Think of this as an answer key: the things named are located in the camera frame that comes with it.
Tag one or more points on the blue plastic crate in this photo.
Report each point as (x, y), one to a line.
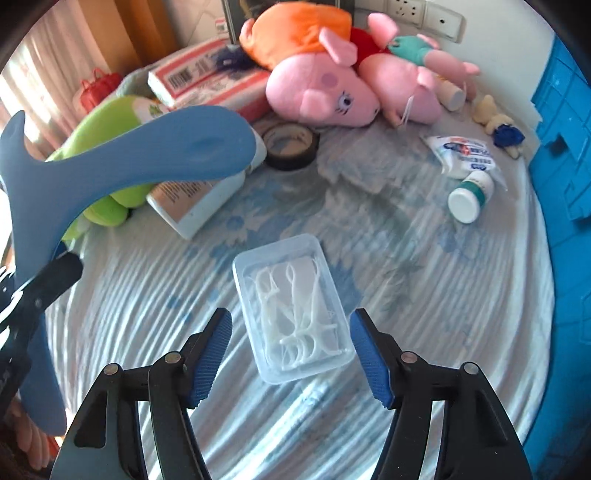
(568, 184)

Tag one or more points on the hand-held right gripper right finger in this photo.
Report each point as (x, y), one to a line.
(371, 364)

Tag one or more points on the pink pig plush orange dress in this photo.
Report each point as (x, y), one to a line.
(318, 87)

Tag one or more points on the white lotion bottle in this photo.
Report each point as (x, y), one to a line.
(194, 203)

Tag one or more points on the small cream bear blue bow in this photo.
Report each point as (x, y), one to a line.
(489, 113)

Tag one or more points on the person's left hand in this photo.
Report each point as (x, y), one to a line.
(34, 434)

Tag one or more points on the brown wooden frame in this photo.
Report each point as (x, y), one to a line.
(152, 27)

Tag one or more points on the white pill bottle green label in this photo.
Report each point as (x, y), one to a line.
(468, 198)

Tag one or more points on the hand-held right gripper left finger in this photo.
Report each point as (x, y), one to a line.
(212, 355)

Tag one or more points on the white power socket panel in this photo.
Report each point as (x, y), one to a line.
(405, 11)

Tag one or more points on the red handbag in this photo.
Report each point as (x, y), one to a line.
(99, 90)

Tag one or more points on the clear floss pick box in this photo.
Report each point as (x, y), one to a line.
(295, 309)

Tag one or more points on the white round hole socket panel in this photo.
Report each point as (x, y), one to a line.
(442, 21)

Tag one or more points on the pink mouse plush teal shirt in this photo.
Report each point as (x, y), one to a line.
(406, 87)

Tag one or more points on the white printed pouch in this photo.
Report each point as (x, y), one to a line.
(466, 154)

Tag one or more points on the black tape roll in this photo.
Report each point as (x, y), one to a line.
(277, 159)

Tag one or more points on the sheer white curtain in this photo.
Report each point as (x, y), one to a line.
(46, 55)

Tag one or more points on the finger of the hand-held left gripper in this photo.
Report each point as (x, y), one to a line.
(51, 281)

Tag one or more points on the green frog plush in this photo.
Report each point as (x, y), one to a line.
(106, 120)

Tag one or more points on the pink white tissue pack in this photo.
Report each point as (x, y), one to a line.
(203, 78)

